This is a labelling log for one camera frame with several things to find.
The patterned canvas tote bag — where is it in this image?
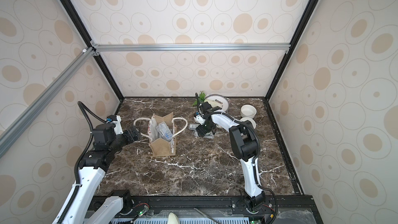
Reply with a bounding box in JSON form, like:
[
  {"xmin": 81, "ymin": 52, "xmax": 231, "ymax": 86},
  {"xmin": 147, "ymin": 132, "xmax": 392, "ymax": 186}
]
[{"xmin": 133, "ymin": 113, "xmax": 188, "ymax": 157}]

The white radish with leaves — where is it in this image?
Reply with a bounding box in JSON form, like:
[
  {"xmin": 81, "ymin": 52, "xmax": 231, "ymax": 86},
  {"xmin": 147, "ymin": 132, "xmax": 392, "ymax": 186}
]
[{"xmin": 192, "ymin": 91, "xmax": 206, "ymax": 106}]

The silver aluminium crossbar left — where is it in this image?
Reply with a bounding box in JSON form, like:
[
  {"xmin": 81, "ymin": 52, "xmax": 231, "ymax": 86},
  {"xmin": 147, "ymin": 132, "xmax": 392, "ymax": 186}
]
[{"xmin": 1, "ymin": 47, "xmax": 94, "ymax": 156}]

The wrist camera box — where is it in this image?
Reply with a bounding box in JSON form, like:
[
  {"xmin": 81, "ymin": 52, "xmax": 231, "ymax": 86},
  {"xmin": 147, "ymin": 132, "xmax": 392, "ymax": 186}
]
[
  {"xmin": 106, "ymin": 115, "xmax": 123, "ymax": 135},
  {"xmin": 194, "ymin": 114, "xmax": 205, "ymax": 124}
]

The silver aluminium crossbar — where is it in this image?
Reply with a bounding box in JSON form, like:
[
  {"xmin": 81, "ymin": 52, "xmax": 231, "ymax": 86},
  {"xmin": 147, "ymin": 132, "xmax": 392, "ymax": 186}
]
[
  {"xmin": 1, "ymin": 47, "xmax": 94, "ymax": 156},
  {"xmin": 93, "ymin": 43, "xmax": 291, "ymax": 52}
]

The silver aluminium crossbar rear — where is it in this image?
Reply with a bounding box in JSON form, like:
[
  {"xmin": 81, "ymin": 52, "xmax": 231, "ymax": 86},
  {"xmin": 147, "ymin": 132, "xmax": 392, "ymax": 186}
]
[{"xmin": 93, "ymin": 43, "xmax": 291, "ymax": 52}]

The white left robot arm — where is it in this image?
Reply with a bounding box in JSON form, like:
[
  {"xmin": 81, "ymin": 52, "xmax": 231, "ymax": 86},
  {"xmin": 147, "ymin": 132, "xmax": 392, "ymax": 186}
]
[{"xmin": 53, "ymin": 115, "xmax": 141, "ymax": 224}]

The black corner frame post left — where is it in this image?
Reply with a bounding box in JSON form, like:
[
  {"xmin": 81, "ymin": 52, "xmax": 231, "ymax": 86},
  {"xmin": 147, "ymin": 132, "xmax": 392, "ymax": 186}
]
[{"xmin": 59, "ymin": 0, "xmax": 124, "ymax": 102}]

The black corner frame post right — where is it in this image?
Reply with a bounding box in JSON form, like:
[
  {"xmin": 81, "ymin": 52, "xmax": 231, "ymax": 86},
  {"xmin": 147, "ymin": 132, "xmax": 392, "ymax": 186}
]
[{"xmin": 265, "ymin": 0, "xmax": 319, "ymax": 102}]

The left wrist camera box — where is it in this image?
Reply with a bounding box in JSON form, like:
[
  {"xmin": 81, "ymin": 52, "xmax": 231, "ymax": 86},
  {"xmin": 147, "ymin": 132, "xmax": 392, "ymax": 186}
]
[{"xmin": 106, "ymin": 115, "xmax": 123, "ymax": 135}]

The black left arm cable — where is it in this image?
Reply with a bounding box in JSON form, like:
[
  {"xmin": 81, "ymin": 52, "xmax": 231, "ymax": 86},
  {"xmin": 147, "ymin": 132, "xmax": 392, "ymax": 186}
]
[{"xmin": 55, "ymin": 101, "xmax": 108, "ymax": 224}]

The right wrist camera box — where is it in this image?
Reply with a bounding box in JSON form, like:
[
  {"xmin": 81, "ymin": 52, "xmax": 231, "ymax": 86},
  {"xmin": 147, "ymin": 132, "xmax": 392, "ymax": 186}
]
[{"xmin": 194, "ymin": 114, "xmax": 205, "ymax": 124}]

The black corner frame post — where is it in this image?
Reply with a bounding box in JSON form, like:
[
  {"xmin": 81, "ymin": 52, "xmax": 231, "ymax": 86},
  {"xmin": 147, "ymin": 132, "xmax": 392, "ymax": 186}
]
[
  {"xmin": 265, "ymin": 0, "xmax": 319, "ymax": 102},
  {"xmin": 59, "ymin": 0, "xmax": 124, "ymax": 102}
]

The floral square plate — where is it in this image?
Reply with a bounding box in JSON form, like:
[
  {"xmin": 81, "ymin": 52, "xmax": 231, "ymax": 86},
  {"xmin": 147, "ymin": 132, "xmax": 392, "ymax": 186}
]
[{"xmin": 212, "ymin": 112, "xmax": 231, "ymax": 131}]

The clear compass set case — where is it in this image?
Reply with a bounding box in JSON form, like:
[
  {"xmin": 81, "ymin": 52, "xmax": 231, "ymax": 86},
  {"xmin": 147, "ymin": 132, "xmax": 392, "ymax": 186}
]
[
  {"xmin": 156, "ymin": 122, "xmax": 173, "ymax": 142},
  {"xmin": 193, "ymin": 131, "xmax": 214, "ymax": 139},
  {"xmin": 188, "ymin": 123, "xmax": 200, "ymax": 130}
]

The white bowl front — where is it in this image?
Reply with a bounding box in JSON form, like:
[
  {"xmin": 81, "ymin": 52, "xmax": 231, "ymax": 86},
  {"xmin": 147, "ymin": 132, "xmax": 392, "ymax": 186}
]
[{"xmin": 239, "ymin": 117, "xmax": 257, "ymax": 130}]

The round patterned plate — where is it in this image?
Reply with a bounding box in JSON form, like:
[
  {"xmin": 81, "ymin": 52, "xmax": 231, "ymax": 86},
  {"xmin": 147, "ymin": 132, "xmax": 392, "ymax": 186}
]
[{"xmin": 205, "ymin": 94, "xmax": 230, "ymax": 112}]

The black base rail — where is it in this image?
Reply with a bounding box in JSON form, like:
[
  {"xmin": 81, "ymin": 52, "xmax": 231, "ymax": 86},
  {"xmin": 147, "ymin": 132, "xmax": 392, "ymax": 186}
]
[{"xmin": 81, "ymin": 194, "xmax": 324, "ymax": 224}]

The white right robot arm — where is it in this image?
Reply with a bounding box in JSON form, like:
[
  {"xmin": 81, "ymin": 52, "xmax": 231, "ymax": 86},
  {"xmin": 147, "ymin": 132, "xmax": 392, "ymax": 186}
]
[{"xmin": 194, "ymin": 102, "xmax": 266, "ymax": 212}]

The white bowl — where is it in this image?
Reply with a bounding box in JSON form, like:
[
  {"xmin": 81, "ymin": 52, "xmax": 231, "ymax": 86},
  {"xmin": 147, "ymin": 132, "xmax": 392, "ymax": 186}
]
[
  {"xmin": 240, "ymin": 105, "xmax": 257, "ymax": 119},
  {"xmin": 239, "ymin": 117, "xmax": 257, "ymax": 130}
]

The white bowl rear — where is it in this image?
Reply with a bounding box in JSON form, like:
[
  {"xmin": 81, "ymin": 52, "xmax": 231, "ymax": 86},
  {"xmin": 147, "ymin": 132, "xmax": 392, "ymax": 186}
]
[{"xmin": 240, "ymin": 105, "xmax": 257, "ymax": 119}]

